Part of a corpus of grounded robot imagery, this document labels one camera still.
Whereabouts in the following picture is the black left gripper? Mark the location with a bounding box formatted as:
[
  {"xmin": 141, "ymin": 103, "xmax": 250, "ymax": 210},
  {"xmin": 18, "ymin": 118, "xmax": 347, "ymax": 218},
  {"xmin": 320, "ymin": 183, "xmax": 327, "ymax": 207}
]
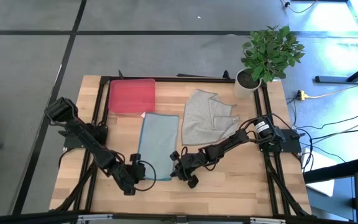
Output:
[{"xmin": 113, "ymin": 152, "xmax": 147, "ymax": 197}]

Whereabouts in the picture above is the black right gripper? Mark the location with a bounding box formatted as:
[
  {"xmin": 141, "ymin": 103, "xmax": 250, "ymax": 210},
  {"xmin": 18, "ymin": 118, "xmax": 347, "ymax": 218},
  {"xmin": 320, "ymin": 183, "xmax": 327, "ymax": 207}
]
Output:
[{"xmin": 169, "ymin": 150, "xmax": 200, "ymax": 189}]

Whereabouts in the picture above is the light blue microfiber towel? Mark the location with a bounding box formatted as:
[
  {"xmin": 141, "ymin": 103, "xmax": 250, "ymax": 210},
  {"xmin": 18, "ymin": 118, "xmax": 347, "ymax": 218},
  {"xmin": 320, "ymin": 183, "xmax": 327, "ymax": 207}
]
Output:
[{"xmin": 137, "ymin": 111, "xmax": 180, "ymax": 182}]

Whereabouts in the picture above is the grey microfiber towel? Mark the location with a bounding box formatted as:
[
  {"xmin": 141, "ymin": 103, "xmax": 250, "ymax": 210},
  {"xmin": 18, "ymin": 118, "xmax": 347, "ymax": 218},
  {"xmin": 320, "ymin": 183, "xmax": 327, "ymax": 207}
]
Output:
[{"xmin": 181, "ymin": 89, "xmax": 241, "ymax": 146}]

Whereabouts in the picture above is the red plastic basket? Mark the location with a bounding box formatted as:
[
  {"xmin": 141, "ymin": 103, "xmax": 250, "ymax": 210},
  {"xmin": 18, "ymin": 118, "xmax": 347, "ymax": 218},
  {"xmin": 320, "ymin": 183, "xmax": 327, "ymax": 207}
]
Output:
[{"xmin": 108, "ymin": 78, "xmax": 157, "ymax": 114}]

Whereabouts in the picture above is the white cup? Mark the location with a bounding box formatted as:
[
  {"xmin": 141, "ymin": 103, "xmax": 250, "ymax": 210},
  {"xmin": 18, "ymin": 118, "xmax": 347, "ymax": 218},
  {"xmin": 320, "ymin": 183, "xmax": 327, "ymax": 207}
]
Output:
[{"xmin": 233, "ymin": 67, "xmax": 263, "ymax": 100}]

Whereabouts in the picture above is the white box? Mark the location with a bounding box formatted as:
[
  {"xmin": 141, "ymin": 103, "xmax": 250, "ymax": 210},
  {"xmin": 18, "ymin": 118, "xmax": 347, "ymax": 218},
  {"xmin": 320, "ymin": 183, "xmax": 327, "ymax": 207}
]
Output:
[{"xmin": 301, "ymin": 147, "xmax": 338, "ymax": 197}]

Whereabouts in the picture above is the green leafy plant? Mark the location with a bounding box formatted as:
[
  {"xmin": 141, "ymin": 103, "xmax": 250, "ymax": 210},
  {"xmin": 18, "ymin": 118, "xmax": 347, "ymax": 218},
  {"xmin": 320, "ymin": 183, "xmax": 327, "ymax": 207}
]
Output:
[{"xmin": 240, "ymin": 24, "xmax": 306, "ymax": 84}]

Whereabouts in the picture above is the dark side desk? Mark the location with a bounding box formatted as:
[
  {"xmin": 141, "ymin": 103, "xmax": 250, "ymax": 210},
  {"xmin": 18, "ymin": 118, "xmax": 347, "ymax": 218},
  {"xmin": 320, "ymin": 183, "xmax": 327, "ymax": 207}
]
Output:
[{"xmin": 302, "ymin": 157, "xmax": 358, "ymax": 224}]

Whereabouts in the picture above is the black desk leg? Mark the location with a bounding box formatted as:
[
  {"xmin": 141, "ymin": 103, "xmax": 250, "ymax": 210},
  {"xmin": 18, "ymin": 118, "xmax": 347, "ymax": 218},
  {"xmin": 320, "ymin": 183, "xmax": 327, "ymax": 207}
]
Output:
[{"xmin": 314, "ymin": 57, "xmax": 358, "ymax": 84}]

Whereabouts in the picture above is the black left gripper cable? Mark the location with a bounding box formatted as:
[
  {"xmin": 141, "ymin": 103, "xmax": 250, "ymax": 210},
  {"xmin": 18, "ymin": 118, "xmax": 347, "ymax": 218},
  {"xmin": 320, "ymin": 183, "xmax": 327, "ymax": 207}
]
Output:
[{"xmin": 134, "ymin": 160, "xmax": 157, "ymax": 192}]

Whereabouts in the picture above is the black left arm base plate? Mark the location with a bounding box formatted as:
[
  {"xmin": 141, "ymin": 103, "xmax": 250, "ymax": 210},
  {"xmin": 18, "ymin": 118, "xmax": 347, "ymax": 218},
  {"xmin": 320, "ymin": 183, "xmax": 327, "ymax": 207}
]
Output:
[{"xmin": 58, "ymin": 124, "xmax": 108, "ymax": 149}]

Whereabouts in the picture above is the black aluminium table frame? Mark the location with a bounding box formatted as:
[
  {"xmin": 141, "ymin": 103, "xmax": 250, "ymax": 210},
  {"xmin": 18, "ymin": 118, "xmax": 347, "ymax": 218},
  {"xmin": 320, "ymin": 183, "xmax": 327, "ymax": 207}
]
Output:
[{"xmin": 0, "ymin": 70, "xmax": 357, "ymax": 224}]

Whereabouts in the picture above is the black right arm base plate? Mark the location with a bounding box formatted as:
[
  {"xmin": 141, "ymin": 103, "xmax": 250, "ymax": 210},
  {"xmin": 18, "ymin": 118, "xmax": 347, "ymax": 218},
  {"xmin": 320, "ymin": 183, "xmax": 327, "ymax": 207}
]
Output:
[{"xmin": 257, "ymin": 128, "xmax": 302, "ymax": 154}]

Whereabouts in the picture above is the yellow floor cable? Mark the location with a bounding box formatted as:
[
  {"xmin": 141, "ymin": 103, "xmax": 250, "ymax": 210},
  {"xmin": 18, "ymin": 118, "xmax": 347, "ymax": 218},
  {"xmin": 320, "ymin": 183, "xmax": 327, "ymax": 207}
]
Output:
[{"xmin": 303, "ymin": 77, "xmax": 358, "ymax": 100}]

